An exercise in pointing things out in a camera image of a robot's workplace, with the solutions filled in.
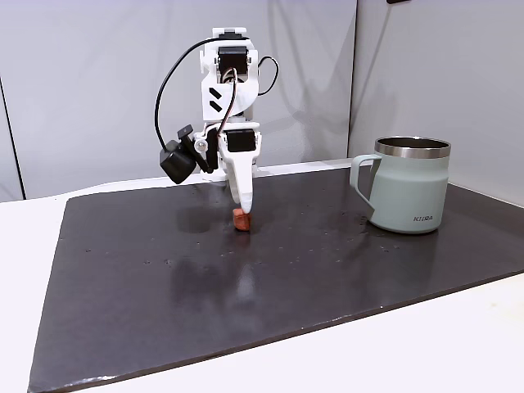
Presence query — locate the black camera cable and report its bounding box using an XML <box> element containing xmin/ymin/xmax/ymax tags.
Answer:
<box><xmin>153</xmin><ymin>37</ymin><xmax>216</xmax><ymax>151</ymax></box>

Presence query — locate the red black servo wire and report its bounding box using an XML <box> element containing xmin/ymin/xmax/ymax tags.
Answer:
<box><xmin>216</xmin><ymin>67</ymin><xmax>239</xmax><ymax>138</ymax></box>

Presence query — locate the small red cube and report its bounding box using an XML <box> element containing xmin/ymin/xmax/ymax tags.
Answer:
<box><xmin>232</xmin><ymin>208</ymin><xmax>251</xmax><ymax>233</ymax></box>

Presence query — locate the pale green steel mug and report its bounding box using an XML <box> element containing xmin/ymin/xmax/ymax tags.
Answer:
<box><xmin>349</xmin><ymin>137</ymin><xmax>452</xmax><ymax>235</ymax></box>

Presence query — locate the black camera box with clip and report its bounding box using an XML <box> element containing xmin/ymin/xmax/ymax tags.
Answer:
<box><xmin>159</xmin><ymin>124</ymin><xmax>219</xmax><ymax>185</ymax></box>

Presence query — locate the black rubber mat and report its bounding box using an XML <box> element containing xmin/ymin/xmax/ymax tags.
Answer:
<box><xmin>26</xmin><ymin>165</ymin><xmax>524</xmax><ymax>393</ymax></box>

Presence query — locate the black servo wire loop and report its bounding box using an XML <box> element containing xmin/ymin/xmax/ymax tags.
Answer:
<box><xmin>257</xmin><ymin>56</ymin><xmax>280</xmax><ymax>97</ymax></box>

